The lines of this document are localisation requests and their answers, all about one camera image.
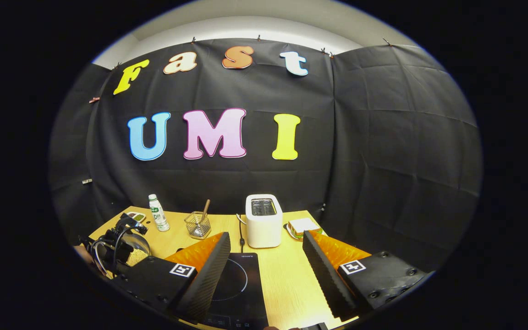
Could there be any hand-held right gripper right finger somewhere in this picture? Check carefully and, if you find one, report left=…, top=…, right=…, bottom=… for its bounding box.
left=302, top=230, right=429, bottom=322

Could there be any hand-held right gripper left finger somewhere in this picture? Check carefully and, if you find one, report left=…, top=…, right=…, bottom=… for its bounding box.
left=108, top=231, right=231, bottom=324

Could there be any steel pot with black handle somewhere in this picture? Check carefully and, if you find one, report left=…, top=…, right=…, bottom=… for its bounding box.
left=108, top=231, right=152, bottom=275

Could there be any black induction cooktop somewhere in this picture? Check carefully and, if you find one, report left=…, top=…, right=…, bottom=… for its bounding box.
left=207, top=253, right=269, bottom=330

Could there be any white drink bottle green label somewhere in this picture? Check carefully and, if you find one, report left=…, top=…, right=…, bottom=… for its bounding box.
left=148, top=194, right=171, bottom=232

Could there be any sandwich with lettuce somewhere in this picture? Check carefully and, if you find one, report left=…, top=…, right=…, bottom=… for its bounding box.
left=288, top=218, right=323, bottom=240

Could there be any white toaster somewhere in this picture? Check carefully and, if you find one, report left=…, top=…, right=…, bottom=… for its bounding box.
left=245, top=194, right=283, bottom=249

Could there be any black toaster power cable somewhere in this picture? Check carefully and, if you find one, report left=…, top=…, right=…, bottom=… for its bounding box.
left=236, top=213, right=248, bottom=253

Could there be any wire utensil holder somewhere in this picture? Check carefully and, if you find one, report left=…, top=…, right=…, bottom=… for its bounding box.
left=184, top=211, right=212, bottom=240

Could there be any wooden-handled spoon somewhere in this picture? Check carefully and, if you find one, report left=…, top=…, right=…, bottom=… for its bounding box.
left=195, top=199, right=211, bottom=237

